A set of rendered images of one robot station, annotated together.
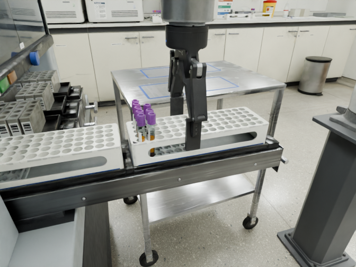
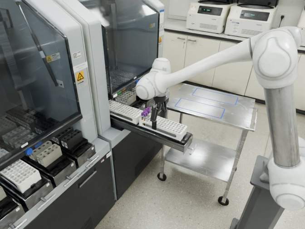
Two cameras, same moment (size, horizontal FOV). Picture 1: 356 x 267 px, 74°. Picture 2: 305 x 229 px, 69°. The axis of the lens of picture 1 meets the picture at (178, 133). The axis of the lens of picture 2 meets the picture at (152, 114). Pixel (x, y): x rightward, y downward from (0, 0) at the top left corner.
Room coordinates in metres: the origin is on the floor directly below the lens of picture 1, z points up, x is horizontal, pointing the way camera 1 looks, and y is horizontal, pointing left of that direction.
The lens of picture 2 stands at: (-0.37, -0.83, 1.68)
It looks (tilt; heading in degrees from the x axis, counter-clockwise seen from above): 33 degrees down; 47
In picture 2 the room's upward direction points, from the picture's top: 2 degrees clockwise
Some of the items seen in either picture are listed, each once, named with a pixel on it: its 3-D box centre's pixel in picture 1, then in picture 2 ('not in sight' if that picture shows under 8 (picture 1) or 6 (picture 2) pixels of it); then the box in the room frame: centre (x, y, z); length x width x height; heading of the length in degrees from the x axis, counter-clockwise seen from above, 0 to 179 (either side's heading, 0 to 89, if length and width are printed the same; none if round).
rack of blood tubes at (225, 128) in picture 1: (196, 135); (162, 126); (0.46, -0.04, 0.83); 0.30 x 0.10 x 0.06; 107
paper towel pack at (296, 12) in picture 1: (299, 12); not in sight; (3.92, -1.80, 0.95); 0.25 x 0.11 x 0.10; 103
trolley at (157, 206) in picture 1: (189, 157); (204, 143); (0.98, -0.06, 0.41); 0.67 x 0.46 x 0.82; 111
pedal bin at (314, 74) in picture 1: (314, 75); not in sight; (3.14, -1.82, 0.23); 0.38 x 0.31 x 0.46; 17
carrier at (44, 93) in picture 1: (45, 97); not in sight; (0.65, 0.38, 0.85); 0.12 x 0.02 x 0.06; 16
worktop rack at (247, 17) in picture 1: (237, 16); not in sight; (3.21, -0.72, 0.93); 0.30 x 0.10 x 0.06; 99
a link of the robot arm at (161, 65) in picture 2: not in sight; (160, 72); (0.44, -0.02, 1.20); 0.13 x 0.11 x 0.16; 22
